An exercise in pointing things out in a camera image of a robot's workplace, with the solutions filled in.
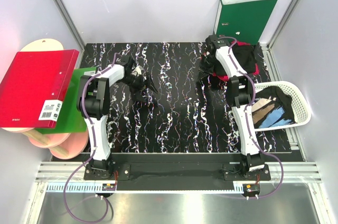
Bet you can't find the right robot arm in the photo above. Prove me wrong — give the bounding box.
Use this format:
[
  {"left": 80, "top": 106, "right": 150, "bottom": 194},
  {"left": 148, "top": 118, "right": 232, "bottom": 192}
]
[{"left": 198, "top": 34, "right": 265, "bottom": 178}]

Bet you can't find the green plastic folder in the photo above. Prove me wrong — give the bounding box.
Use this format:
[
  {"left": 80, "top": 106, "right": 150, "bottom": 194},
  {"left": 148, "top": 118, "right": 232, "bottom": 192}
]
[{"left": 36, "top": 67, "right": 96, "bottom": 134}]

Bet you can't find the black printed t-shirt in basket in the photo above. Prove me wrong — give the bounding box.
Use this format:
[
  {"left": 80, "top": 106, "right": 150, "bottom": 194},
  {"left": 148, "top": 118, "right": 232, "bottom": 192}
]
[{"left": 252, "top": 86, "right": 295, "bottom": 129}]

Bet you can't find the black printed t-shirt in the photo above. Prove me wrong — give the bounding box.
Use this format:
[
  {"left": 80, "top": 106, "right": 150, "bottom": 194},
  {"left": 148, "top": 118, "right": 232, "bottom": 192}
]
[
  {"left": 212, "top": 45, "right": 258, "bottom": 77},
  {"left": 252, "top": 86, "right": 295, "bottom": 129}
]

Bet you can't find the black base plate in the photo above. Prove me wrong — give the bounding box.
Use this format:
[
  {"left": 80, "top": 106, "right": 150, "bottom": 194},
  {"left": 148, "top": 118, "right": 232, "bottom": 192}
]
[{"left": 84, "top": 153, "right": 271, "bottom": 192}]

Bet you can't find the pink t-shirt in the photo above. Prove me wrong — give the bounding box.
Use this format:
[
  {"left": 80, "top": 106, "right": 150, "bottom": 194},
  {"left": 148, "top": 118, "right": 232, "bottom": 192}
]
[{"left": 211, "top": 40, "right": 261, "bottom": 82}]

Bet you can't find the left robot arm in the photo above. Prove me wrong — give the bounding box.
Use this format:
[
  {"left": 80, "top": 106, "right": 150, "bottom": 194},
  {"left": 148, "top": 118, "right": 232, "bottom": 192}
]
[{"left": 77, "top": 53, "right": 158, "bottom": 179}]

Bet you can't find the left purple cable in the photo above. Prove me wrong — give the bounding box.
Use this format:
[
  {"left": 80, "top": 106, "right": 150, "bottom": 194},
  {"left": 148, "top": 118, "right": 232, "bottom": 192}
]
[{"left": 63, "top": 52, "right": 122, "bottom": 221}]

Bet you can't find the red ring binder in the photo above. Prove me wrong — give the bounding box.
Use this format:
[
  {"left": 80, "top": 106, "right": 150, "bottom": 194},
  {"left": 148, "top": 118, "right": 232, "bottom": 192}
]
[{"left": 1, "top": 50, "right": 79, "bottom": 128}]

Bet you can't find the green lever arch binder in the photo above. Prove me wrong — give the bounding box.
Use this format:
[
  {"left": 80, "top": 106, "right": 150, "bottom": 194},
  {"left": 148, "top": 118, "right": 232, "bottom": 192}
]
[{"left": 213, "top": 0, "right": 278, "bottom": 44}]

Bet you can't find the black marble pattern mat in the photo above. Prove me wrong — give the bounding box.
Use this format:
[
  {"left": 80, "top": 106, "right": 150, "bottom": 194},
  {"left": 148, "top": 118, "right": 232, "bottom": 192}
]
[{"left": 78, "top": 42, "right": 274, "bottom": 154}]

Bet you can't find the white plastic basket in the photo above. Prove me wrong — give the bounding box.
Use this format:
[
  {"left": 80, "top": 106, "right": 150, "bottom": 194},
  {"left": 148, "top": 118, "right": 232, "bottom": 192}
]
[{"left": 255, "top": 81, "right": 311, "bottom": 132}]

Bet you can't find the aluminium rail frame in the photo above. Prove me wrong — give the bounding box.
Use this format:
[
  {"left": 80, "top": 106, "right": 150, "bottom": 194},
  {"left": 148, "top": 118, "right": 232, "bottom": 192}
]
[{"left": 36, "top": 162, "right": 322, "bottom": 194}]

